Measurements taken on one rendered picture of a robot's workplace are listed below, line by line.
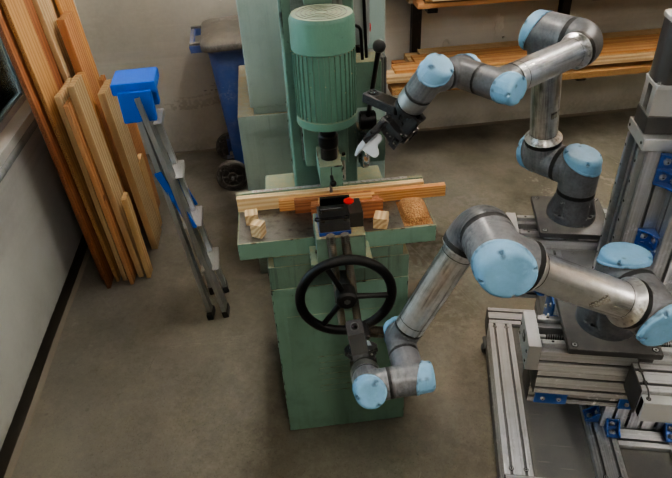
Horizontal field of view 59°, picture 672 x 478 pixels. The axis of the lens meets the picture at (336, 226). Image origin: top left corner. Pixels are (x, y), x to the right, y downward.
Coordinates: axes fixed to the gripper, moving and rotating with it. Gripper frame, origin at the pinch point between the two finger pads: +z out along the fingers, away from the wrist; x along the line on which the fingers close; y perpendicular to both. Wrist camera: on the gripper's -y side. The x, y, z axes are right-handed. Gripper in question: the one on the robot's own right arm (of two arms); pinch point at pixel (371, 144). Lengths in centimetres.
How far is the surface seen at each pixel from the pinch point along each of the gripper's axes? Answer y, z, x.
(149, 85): -78, 57, -12
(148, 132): -69, 71, -17
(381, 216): 15.9, 17.4, 0.4
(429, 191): 17.7, 18.0, 22.8
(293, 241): 5.5, 29.7, -21.7
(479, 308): 65, 98, 76
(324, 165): -6.4, 16.5, -4.8
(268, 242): 1.2, 31.9, -27.3
